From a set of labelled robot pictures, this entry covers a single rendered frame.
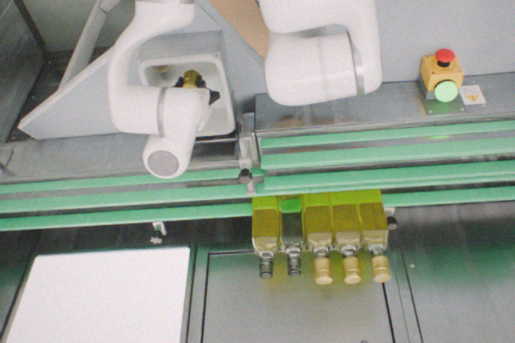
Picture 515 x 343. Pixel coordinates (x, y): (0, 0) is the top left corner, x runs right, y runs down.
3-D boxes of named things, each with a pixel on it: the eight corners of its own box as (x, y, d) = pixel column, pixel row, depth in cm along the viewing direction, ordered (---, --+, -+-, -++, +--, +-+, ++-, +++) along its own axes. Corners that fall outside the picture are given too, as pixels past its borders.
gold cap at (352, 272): (341, 265, 100) (343, 285, 97) (342, 256, 97) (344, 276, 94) (358, 264, 99) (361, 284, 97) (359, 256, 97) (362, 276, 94)
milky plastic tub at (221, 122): (168, 114, 118) (163, 139, 112) (141, 37, 101) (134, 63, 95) (237, 108, 116) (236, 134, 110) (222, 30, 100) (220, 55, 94)
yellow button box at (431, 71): (418, 79, 110) (424, 100, 105) (422, 52, 104) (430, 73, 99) (449, 76, 109) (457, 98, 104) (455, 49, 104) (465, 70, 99)
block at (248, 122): (244, 140, 116) (244, 162, 111) (239, 112, 109) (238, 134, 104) (259, 139, 116) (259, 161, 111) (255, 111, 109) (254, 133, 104)
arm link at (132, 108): (198, -5, 73) (196, 127, 80) (113, -10, 73) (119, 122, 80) (190, -2, 65) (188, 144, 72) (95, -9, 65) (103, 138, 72)
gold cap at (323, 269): (313, 266, 100) (315, 285, 97) (313, 257, 97) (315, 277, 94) (330, 265, 100) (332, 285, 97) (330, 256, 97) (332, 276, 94)
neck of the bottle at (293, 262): (287, 256, 102) (287, 276, 99) (286, 249, 100) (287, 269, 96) (300, 255, 102) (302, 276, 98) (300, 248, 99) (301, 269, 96)
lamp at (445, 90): (431, 96, 104) (435, 105, 102) (435, 80, 100) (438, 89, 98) (453, 94, 103) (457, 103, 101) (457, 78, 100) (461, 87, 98)
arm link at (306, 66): (257, 12, 77) (257, 74, 66) (339, -5, 75) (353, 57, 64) (270, 60, 84) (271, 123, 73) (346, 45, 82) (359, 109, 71)
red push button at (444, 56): (435, 72, 101) (437, 59, 98) (431, 60, 103) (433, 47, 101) (454, 70, 100) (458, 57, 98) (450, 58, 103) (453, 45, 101)
